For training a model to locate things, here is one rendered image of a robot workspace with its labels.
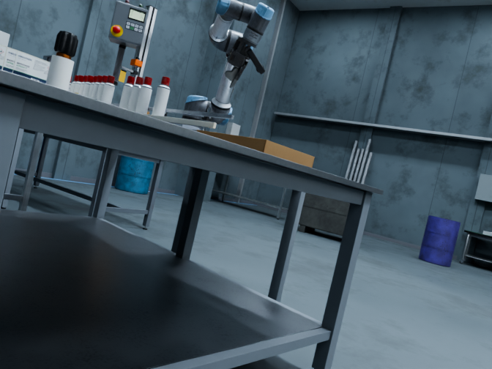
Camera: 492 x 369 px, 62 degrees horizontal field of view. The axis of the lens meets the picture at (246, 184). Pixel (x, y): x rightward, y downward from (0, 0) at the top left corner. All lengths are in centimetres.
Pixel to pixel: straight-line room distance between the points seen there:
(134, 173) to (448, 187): 719
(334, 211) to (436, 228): 186
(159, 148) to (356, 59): 1142
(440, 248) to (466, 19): 604
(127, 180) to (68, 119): 706
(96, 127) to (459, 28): 1135
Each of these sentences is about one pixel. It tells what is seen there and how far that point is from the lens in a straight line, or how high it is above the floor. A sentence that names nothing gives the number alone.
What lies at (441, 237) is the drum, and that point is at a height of 49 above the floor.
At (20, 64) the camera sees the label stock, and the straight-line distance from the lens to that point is 212.
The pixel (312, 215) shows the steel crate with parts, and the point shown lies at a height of 34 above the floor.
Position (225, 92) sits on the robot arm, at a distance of 236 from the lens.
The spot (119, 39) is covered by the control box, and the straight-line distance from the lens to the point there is 231.
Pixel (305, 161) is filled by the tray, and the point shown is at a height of 85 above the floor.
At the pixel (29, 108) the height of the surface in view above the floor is 79.
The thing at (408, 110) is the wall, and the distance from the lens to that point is 1140.
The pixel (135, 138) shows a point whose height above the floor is 78.
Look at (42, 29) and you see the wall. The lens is 747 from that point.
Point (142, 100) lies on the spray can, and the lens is 189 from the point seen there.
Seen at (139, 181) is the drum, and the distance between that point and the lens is 788.
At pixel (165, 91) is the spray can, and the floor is 102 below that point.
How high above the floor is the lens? 75
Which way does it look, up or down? 1 degrees down
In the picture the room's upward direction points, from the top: 13 degrees clockwise
